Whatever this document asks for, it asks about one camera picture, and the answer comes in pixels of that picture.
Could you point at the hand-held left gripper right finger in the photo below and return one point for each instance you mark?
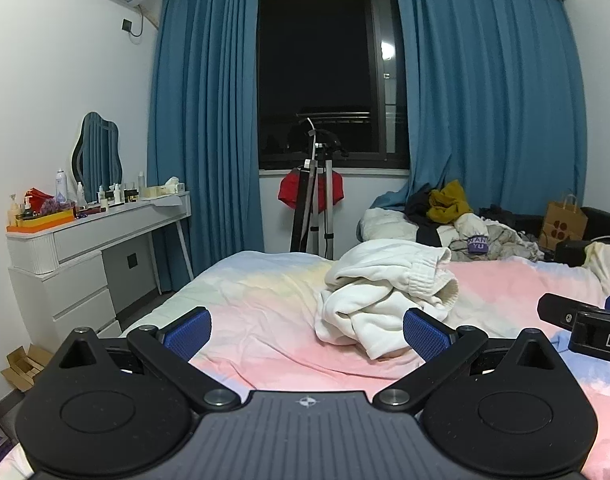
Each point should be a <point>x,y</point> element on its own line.
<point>425,332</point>

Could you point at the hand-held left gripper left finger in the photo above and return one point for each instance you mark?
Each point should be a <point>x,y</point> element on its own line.
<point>187,332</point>

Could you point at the white pants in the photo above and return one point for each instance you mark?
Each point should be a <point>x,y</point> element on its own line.
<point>365,305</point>

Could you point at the pastel bed sheet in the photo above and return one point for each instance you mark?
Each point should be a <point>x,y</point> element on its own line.
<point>265,320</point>

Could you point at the brown paper bag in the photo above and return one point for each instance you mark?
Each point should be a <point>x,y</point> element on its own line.
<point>565,225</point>

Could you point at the black chair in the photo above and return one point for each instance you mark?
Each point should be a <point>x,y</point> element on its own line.
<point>605,220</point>

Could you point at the grey white garment purple label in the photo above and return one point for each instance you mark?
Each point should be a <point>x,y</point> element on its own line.
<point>505,240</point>

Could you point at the dark garment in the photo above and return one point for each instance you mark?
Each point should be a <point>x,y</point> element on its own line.
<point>510,212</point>

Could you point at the white duvet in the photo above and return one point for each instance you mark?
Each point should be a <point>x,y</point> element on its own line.
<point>385,225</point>

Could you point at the white dressing table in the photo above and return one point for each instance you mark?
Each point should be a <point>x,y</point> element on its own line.
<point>85,280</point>

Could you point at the black garment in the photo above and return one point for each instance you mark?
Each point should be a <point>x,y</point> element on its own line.
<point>420,205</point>

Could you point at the mustard yellow garment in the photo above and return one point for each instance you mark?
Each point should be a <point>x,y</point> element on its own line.
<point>450,200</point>

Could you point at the tissue box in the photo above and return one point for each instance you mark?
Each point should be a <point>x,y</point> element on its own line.
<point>162,189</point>

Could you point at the black jar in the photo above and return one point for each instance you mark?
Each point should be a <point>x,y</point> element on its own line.
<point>130,196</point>

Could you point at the small white bottle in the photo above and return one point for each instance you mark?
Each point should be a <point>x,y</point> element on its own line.
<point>102,199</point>
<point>80,195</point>
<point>117,195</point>

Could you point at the tall white bottle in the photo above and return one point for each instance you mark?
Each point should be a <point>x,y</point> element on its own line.
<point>141,185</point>

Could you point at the cardboard box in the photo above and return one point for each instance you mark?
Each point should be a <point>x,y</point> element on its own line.
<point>27,367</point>

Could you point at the red cloth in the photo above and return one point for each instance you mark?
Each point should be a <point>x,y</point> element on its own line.
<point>287,190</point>

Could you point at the orange tray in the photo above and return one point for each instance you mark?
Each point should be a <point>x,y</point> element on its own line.
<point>45,221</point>

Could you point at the white spray bottle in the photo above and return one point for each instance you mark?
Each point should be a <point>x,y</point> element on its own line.
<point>60,187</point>

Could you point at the blue curtain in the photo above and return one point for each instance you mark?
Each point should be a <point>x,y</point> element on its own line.
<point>205,135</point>
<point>485,85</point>

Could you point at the wavy vanity mirror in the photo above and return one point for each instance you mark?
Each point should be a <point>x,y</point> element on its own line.
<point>97,155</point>

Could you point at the red packet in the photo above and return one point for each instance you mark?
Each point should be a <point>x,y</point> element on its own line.
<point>37,195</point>

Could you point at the dark window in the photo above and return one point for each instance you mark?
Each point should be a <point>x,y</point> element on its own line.
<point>325,60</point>

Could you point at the black wall plug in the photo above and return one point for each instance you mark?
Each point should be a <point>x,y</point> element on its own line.
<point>127,24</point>

